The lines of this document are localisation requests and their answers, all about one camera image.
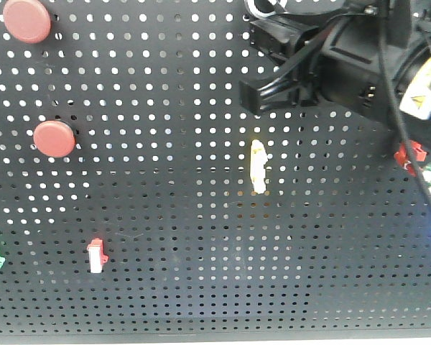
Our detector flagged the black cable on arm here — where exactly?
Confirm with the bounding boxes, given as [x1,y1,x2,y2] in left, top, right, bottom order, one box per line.
[376,0,431,231]

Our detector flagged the yellow toggle switch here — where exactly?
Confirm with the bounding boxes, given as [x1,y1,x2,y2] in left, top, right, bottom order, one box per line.
[249,139,269,194]

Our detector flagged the robot arm with warning label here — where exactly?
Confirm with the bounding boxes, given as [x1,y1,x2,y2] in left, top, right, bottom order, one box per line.
[239,1,431,149]

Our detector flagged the lower red push button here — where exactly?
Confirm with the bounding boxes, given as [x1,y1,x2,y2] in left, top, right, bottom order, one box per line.
[33,121,76,158]

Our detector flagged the white height-adjustable table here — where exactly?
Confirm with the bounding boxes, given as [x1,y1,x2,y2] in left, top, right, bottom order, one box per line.
[0,337,431,345]

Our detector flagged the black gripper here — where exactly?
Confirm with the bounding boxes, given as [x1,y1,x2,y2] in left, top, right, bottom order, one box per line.
[239,1,424,126]

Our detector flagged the red rocker switch lower row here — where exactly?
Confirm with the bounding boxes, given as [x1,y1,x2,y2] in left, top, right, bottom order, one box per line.
[87,238,108,274]

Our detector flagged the upper red push button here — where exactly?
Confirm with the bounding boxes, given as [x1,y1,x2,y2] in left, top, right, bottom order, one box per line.
[2,0,51,44]

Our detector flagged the red push button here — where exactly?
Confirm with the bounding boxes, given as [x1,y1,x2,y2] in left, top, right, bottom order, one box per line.
[2,0,51,44]
[33,121,76,158]

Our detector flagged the red toggle switch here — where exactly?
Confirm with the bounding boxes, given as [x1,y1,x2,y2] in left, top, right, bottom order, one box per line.
[394,140,428,177]

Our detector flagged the black perforated pegboard panel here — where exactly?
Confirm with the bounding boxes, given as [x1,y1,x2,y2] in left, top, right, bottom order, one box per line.
[0,1,431,343]

